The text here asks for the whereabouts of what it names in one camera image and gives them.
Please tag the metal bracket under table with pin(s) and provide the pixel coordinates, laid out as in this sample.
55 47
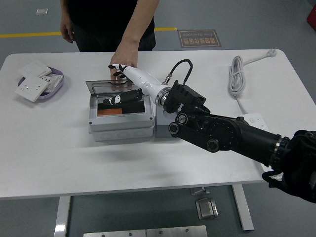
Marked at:
197 191

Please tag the white power strip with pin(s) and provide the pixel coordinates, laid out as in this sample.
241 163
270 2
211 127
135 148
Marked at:
255 119

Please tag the person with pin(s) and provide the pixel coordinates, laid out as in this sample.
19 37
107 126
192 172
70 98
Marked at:
103 19

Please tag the white socket plate with holes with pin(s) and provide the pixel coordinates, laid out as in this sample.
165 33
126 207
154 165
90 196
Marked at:
53 80

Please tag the person's right hand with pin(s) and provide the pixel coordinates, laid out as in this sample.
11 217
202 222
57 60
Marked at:
67 32

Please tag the white wall switch plate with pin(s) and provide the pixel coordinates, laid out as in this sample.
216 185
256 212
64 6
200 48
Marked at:
34 68

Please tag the small metal floor plate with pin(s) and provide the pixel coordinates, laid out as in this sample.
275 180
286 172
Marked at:
42 11

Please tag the purple tray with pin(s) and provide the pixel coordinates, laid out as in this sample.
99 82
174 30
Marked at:
58 72

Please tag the person's right forearm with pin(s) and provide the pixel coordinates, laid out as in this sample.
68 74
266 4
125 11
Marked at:
65 12

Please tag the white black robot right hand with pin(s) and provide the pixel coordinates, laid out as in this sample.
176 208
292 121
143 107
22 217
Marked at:
143 80

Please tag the grey cube with round hole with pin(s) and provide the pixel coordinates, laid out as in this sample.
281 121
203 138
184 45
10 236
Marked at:
161 128

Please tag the orange cylinder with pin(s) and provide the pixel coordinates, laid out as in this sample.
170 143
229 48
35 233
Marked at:
109 111

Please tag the red object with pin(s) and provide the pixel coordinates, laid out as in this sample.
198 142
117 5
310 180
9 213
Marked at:
312 17

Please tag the brown floor sign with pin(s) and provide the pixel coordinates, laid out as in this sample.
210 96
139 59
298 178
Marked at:
199 38

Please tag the white table leg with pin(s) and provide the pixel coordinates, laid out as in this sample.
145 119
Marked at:
243 209
61 217

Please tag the yellow floor tape line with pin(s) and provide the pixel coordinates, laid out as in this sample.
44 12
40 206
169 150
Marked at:
29 35

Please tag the white wall socket plate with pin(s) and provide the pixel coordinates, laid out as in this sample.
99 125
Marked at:
30 87

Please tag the metal floor socket box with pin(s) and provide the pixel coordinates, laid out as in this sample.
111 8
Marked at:
206 209

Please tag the person's left forearm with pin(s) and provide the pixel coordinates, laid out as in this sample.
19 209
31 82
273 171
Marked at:
140 22

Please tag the grey electrical box clear lid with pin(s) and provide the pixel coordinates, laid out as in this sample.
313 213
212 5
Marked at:
121 128

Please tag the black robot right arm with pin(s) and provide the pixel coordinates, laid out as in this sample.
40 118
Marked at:
222 133

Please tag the person's left hand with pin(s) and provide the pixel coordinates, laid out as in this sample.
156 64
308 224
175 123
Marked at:
126 55

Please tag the steel base plate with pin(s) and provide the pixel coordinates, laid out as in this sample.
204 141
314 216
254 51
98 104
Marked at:
176 231
114 233

